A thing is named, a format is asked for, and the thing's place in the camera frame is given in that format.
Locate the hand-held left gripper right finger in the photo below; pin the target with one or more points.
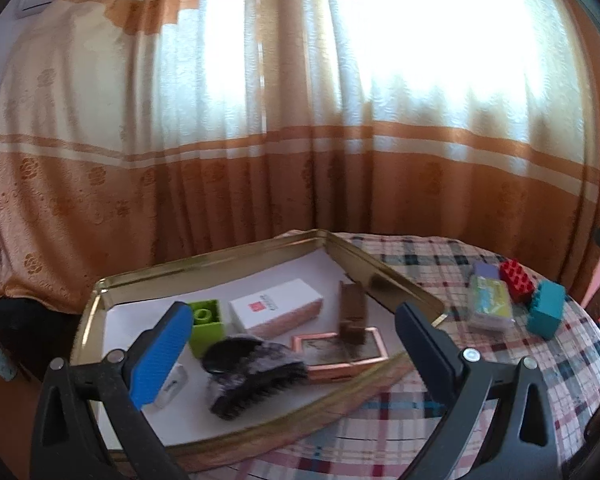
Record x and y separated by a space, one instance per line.
425 340

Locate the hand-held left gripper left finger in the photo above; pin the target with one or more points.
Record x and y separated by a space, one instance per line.
160 355

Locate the small white case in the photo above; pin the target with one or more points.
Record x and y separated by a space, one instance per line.
172 387

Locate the green building block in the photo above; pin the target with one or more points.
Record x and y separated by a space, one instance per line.
207 332

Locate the brown wooden block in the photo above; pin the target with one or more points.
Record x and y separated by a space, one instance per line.
352 310

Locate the gold metal tin tray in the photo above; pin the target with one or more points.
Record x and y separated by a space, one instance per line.
370 280

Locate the dark hair claw clip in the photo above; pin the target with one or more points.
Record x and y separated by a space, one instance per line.
250 380

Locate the rose gold framed mirror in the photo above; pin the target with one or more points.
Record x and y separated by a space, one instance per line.
330 350

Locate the pink and white box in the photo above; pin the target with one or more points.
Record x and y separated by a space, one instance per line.
275 302

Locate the white paper liner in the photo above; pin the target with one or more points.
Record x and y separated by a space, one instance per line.
145 310

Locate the clear plastic box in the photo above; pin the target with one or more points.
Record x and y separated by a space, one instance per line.
490 302

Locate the plaid tablecloth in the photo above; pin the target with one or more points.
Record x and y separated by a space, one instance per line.
390 410

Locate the teal building block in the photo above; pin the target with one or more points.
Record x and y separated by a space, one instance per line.
545 310

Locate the purple block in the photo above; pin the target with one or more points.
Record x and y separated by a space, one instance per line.
486 270

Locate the red building block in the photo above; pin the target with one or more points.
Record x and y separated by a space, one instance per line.
517 280

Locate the dark cloth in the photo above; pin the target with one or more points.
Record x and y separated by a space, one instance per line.
30 320

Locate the cream and orange curtain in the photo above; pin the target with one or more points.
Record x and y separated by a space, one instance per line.
280 110

